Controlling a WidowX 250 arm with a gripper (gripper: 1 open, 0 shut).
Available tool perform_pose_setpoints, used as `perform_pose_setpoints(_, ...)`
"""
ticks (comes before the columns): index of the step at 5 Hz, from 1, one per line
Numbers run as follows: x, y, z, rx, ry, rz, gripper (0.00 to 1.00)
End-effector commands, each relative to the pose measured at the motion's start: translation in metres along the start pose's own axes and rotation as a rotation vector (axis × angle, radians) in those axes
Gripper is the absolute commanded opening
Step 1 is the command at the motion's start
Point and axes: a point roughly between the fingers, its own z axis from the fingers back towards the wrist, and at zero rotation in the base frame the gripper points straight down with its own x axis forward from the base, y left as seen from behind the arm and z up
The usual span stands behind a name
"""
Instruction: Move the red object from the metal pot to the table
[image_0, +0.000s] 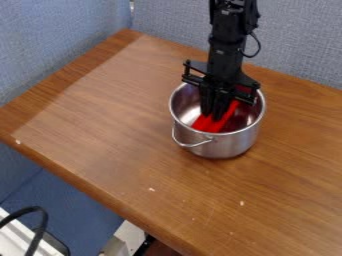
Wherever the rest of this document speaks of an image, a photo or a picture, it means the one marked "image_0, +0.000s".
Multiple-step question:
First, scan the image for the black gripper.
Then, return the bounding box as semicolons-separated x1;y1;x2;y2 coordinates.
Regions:
181;44;262;122

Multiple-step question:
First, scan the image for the red block object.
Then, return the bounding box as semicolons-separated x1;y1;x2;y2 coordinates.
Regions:
192;100;241;133

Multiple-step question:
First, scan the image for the metal pot with handle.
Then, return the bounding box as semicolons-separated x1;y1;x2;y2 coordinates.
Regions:
169;83;266;159

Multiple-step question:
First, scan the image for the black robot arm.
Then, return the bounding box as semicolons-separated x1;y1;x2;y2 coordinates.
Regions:
182;0;261;121

